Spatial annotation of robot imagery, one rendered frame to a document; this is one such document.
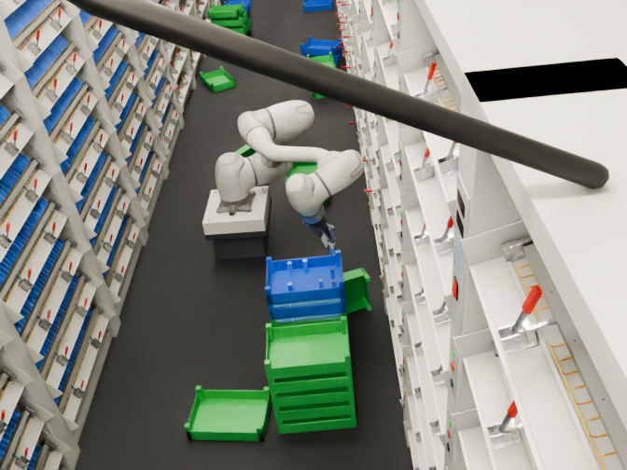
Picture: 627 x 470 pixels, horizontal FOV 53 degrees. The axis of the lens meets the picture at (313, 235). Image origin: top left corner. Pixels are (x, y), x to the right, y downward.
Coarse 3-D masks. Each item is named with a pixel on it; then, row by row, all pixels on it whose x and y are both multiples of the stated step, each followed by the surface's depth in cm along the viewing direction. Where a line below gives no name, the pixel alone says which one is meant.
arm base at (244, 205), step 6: (252, 192) 330; (246, 198) 320; (252, 198) 326; (222, 204) 321; (228, 204) 318; (234, 204) 318; (240, 204) 319; (246, 204) 320; (216, 210) 320; (222, 210) 319; (228, 210) 319; (234, 210) 316; (240, 210) 319; (246, 210) 318
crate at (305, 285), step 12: (336, 252) 252; (276, 264) 256; (300, 264) 257; (312, 264) 257; (324, 264) 257; (336, 264) 257; (276, 276) 256; (288, 276) 255; (300, 276) 254; (312, 276) 253; (324, 276) 253; (336, 276) 252; (276, 288) 250; (300, 288) 248; (312, 288) 248; (324, 288) 239; (336, 288) 239; (276, 300) 242; (288, 300) 242; (300, 300) 242; (312, 300) 242
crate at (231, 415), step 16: (208, 400) 259; (224, 400) 258; (240, 400) 257; (256, 400) 256; (192, 416) 249; (208, 416) 252; (224, 416) 252; (240, 416) 251; (256, 416) 250; (192, 432) 241; (208, 432) 240; (224, 432) 240; (240, 432) 239; (256, 432) 238
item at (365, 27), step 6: (360, 24) 279; (366, 24) 279; (366, 30) 281; (366, 36) 276; (366, 42) 265; (372, 42) 265; (366, 48) 265; (372, 48) 262; (372, 54) 258; (372, 60) 254; (372, 66) 243; (372, 72) 245; (372, 78) 231
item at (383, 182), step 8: (384, 184) 246; (384, 192) 246; (384, 200) 242; (392, 208) 231; (392, 216) 232; (392, 224) 229; (392, 232) 225; (392, 240) 222; (400, 248) 216; (400, 256) 210; (400, 264) 210; (400, 272) 207; (400, 280) 197; (400, 288) 199
